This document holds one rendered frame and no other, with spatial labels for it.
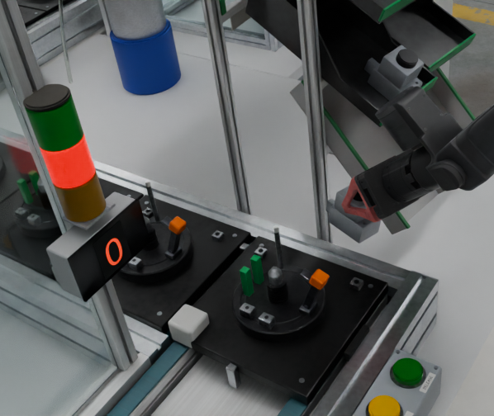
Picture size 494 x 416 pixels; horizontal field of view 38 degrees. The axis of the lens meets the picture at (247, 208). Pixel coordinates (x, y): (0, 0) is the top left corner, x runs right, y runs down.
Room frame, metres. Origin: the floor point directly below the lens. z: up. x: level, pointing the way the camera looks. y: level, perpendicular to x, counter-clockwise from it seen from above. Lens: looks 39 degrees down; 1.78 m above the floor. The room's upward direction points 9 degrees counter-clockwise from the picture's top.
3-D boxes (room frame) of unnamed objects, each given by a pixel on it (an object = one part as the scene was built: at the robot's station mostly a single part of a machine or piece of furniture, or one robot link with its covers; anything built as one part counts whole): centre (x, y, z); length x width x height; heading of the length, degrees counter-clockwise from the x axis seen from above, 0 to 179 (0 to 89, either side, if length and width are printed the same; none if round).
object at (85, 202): (0.69, 0.19, 1.28); 0.05 x 0.05 x 0.05
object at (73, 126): (0.69, 0.19, 1.38); 0.05 x 0.05 x 0.05
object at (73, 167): (0.69, 0.19, 1.33); 0.05 x 0.05 x 0.05
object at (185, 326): (0.74, 0.11, 0.97); 0.05 x 0.05 x 0.04; 49
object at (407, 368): (0.60, -0.18, 0.96); 0.04 x 0.04 x 0.02
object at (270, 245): (0.75, -0.02, 0.96); 0.24 x 0.24 x 0.02; 49
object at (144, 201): (0.92, 0.17, 1.01); 0.24 x 0.24 x 0.13; 49
